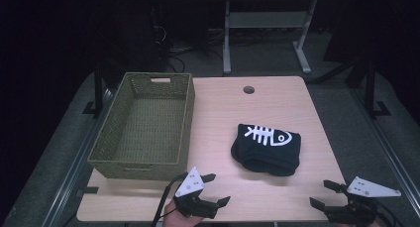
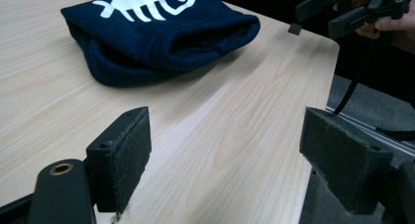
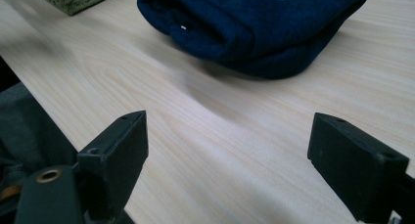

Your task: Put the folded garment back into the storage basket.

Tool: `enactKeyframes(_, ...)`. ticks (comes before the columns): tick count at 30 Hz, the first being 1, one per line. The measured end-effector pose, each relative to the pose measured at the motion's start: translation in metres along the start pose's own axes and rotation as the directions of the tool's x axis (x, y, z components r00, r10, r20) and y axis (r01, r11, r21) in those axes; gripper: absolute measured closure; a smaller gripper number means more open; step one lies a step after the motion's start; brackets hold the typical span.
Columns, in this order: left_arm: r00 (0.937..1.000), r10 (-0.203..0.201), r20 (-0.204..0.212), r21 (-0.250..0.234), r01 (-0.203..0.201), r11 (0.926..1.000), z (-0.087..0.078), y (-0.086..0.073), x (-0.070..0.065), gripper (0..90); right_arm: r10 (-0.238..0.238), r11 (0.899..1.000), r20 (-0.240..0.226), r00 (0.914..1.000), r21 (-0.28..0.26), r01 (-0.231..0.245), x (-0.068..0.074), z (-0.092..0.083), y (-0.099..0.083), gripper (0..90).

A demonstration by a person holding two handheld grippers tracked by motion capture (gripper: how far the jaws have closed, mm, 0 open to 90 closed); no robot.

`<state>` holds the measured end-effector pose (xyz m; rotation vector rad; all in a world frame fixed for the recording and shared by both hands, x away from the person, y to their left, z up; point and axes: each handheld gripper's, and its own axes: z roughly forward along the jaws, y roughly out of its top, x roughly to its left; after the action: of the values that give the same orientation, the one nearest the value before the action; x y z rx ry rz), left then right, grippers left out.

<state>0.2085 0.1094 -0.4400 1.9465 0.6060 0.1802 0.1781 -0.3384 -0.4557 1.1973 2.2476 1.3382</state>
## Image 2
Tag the small dark square tag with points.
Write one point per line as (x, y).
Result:
(295, 28)

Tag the aluminium rail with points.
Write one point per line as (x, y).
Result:
(385, 137)

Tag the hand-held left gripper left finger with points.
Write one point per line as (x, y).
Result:
(125, 158)

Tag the navy garment with fishbone print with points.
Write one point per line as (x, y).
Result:
(169, 38)

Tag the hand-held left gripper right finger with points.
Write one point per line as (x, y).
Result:
(342, 158)

